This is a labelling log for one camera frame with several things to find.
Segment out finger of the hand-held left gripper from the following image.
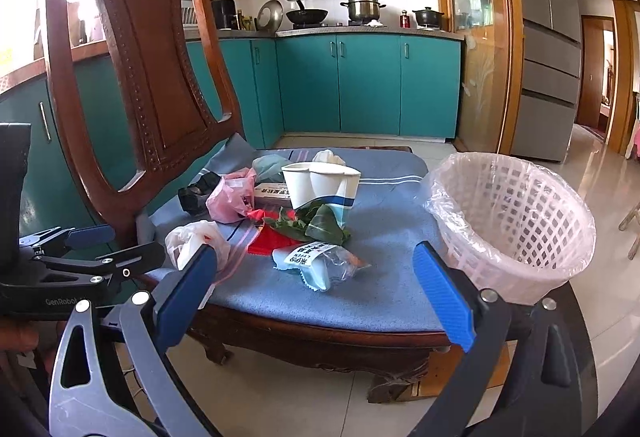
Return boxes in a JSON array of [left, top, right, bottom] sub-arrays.
[[35, 241, 167, 286], [20, 224, 117, 259]]

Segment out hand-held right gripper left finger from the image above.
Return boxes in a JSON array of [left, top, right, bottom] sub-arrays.
[[48, 244, 221, 437]]

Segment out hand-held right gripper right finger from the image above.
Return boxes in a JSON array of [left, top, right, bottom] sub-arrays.
[[413, 241, 583, 437]]

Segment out white plastic bag red print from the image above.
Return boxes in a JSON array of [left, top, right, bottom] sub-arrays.
[[165, 219, 233, 273]]

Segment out clear zip bag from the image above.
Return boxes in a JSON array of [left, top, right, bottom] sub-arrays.
[[215, 222, 273, 283]]

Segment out red plastic packet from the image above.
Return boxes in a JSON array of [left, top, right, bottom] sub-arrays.
[[246, 209, 297, 258]]

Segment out white plastic mesh basket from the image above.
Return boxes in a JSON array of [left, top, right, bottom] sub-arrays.
[[425, 152, 597, 307]]

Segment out small cardboard box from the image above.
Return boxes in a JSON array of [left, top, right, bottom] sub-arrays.
[[252, 183, 293, 208]]

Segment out clear wrapper with white label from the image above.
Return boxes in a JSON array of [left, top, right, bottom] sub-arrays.
[[272, 241, 372, 293]]

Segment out green leaf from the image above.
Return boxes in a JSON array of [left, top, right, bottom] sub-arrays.
[[263, 206, 352, 246]]

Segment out crushed white paper cup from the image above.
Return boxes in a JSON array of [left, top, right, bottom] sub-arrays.
[[281, 161, 362, 230]]

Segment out person's left hand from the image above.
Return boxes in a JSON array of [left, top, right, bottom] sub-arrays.
[[0, 320, 40, 356]]

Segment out blue striped seat cloth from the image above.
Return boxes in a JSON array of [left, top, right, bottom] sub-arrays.
[[137, 133, 453, 334]]

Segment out flat cardboard piece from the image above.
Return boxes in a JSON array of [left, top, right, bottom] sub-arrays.
[[367, 339, 511, 404]]

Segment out black plastic bag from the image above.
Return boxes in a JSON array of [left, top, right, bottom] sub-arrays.
[[178, 169, 222, 212]]

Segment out pink plastic bag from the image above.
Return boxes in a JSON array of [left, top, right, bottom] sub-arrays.
[[206, 167, 258, 224]]

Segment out clear plastic basket liner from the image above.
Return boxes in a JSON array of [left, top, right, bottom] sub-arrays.
[[424, 152, 597, 289]]

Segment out teal plastic bag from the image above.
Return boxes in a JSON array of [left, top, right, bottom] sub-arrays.
[[251, 153, 287, 185]]

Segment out crumpled white plastic bag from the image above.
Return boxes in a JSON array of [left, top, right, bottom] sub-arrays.
[[312, 149, 347, 166]]

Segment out carved wooden chair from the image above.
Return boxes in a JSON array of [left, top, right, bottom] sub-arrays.
[[44, 0, 453, 404]]

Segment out teal kitchen base cabinets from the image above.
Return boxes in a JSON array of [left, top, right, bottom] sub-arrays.
[[0, 33, 462, 238]]

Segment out wooden framed glass door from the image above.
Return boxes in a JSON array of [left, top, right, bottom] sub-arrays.
[[432, 0, 523, 155]]

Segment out grey refrigerator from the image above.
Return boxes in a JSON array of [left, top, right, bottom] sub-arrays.
[[505, 0, 583, 162]]

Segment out black air fryer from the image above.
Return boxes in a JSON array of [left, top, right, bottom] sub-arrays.
[[211, 0, 237, 30]]

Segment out steel pan lid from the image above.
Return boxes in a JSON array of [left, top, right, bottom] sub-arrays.
[[256, 0, 286, 32]]

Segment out black casserole pot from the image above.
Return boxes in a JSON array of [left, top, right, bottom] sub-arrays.
[[412, 7, 444, 28]]

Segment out black wok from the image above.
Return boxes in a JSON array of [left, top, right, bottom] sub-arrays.
[[285, 0, 329, 25]]

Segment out steel stock pot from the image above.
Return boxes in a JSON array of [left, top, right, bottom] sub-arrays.
[[341, 0, 387, 22]]

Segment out wooden door frame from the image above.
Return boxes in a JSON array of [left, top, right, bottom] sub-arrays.
[[575, 0, 640, 158]]

